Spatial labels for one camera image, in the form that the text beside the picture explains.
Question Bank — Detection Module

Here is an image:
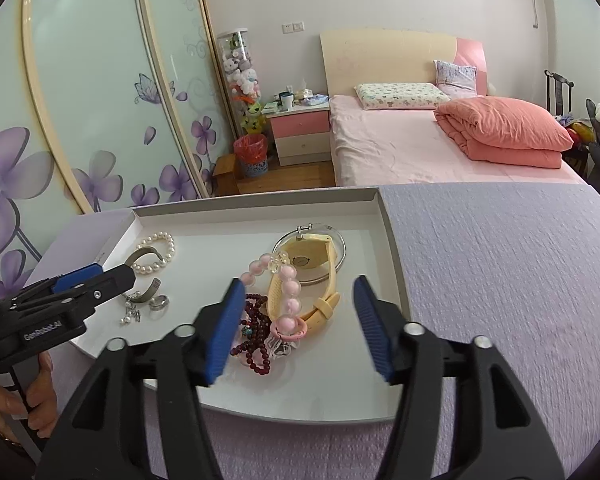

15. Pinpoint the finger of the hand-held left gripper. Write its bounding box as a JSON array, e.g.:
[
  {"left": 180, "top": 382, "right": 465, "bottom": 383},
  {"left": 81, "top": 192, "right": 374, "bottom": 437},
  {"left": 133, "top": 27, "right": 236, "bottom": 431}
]
[
  {"left": 15, "top": 266, "right": 105, "bottom": 301},
  {"left": 10, "top": 264, "right": 137, "bottom": 317}
]

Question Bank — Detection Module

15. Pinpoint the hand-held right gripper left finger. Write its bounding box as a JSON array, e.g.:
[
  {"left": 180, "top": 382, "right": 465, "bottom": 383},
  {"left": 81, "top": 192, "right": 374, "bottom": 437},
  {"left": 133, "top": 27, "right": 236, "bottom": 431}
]
[{"left": 35, "top": 277, "right": 247, "bottom": 480}]

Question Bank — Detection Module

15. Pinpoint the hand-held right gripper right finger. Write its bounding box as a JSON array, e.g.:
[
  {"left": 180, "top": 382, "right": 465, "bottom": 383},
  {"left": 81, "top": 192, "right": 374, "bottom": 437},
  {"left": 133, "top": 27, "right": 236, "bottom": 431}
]
[{"left": 352, "top": 275, "right": 566, "bottom": 480}]

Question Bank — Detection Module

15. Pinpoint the silver pearl earring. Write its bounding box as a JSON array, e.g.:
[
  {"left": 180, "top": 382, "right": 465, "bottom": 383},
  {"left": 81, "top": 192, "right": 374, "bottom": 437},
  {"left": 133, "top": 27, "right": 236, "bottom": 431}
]
[{"left": 120, "top": 294, "right": 143, "bottom": 327}]

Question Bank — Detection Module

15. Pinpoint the silver cuff bangle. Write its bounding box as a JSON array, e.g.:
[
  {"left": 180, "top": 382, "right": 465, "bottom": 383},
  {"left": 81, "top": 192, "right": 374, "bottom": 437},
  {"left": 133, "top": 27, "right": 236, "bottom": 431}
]
[{"left": 125, "top": 247, "right": 162, "bottom": 304}]

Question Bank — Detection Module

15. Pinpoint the dark red bead bracelet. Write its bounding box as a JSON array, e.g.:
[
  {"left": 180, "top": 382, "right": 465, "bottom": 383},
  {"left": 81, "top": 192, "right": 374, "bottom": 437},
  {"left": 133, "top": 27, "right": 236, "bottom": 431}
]
[{"left": 229, "top": 292, "right": 276, "bottom": 377}]

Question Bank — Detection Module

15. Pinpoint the pink bead bracelet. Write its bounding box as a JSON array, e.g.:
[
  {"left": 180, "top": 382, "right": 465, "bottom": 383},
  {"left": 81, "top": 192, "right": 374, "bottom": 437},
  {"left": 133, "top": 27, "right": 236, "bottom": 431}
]
[{"left": 239, "top": 251, "right": 303, "bottom": 333}]

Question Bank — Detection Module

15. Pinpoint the white jewelry tray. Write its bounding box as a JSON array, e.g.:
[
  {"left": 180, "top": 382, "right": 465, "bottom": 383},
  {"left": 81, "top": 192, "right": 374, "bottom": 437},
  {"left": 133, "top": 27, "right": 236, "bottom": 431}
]
[{"left": 70, "top": 187, "right": 412, "bottom": 423}]

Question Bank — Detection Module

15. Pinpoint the yellow wristwatch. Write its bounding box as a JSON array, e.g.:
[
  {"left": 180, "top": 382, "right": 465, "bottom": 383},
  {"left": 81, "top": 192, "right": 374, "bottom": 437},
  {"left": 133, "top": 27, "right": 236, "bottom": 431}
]
[{"left": 267, "top": 232, "right": 342, "bottom": 336}]

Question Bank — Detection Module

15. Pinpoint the person's left hand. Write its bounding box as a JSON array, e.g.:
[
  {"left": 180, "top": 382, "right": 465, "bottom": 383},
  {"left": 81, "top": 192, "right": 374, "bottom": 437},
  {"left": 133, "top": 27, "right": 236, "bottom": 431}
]
[{"left": 0, "top": 350, "right": 58, "bottom": 446}]

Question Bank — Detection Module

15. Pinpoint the thin silver bangle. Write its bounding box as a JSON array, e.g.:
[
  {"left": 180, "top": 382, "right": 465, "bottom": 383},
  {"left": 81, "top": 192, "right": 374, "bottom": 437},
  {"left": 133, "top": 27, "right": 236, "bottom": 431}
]
[{"left": 271, "top": 224, "right": 348, "bottom": 286}]

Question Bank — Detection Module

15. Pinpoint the small wooden stool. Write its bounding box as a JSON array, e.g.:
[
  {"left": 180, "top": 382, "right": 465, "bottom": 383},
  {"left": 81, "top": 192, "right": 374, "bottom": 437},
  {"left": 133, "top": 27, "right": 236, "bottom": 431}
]
[{"left": 212, "top": 152, "right": 241, "bottom": 197}]

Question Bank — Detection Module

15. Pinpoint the blue bin with red bag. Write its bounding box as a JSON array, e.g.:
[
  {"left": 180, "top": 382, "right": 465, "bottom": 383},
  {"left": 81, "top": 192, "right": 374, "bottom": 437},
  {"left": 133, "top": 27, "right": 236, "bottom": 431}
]
[{"left": 232, "top": 134, "right": 270, "bottom": 179}]

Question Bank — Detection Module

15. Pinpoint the pink bed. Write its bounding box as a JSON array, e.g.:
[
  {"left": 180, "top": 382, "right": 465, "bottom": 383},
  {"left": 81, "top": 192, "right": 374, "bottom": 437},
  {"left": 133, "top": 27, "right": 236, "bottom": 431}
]
[{"left": 327, "top": 92, "right": 588, "bottom": 188}]

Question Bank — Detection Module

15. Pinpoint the floral sliding door wardrobe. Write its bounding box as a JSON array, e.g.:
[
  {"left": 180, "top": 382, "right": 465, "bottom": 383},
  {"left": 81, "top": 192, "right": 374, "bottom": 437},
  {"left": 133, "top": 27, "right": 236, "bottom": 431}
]
[{"left": 0, "top": 0, "right": 231, "bottom": 306}]

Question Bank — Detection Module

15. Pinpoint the pink and white nightstand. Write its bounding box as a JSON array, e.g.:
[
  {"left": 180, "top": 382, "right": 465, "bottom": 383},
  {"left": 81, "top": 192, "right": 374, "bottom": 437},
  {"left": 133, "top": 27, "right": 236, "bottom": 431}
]
[{"left": 265, "top": 105, "right": 332, "bottom": 167}]

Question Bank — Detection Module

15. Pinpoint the white floral pillow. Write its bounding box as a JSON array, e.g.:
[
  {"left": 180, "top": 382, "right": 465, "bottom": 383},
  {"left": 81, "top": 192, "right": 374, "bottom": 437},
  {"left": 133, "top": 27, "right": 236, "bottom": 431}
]
[{"left": 354, "top": 81, "right": 452, "bottom": 111}]

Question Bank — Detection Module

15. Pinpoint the folded coral quilt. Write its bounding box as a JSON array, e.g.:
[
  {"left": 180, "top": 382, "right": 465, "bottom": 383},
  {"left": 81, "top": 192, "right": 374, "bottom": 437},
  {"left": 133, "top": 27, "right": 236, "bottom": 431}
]
[{"left": 434, "top": 97, "right": 575, "bottom": 170}]

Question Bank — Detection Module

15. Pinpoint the clear tube of plush toys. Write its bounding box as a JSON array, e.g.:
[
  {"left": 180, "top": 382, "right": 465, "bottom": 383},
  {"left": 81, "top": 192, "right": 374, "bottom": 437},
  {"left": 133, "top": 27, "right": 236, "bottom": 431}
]
[{"left": 216, "top": 29, "right": 266, "bottom": 136}]

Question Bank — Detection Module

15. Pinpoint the lilac pillow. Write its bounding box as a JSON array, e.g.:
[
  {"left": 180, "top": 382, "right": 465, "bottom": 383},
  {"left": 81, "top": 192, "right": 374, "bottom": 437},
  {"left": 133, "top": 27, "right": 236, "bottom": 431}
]
[{"left": 433, "top": 60, "right": 478, "bottom": 98}]

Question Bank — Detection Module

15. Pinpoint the cream and pink headboard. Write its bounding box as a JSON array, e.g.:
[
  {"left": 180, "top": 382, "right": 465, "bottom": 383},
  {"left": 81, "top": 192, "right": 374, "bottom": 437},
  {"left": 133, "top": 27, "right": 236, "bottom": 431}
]
[{"left": 320, "top": 30, "right": 488, "bottom": 98}]

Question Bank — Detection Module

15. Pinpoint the dark wooden chair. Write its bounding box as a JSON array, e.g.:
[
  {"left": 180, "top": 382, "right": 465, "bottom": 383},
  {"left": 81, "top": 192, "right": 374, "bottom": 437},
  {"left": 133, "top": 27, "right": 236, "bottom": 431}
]
[{"left": 544, "top": 69, "right": 576, "bottom": 116}]

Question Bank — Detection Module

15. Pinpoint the white pearl bracelet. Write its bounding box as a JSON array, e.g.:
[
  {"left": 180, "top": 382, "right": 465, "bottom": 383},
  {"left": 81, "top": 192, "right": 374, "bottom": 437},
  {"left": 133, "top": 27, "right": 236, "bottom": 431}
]
[{"left": 132, "top": 231, "right": 176, "bottom": 277}]

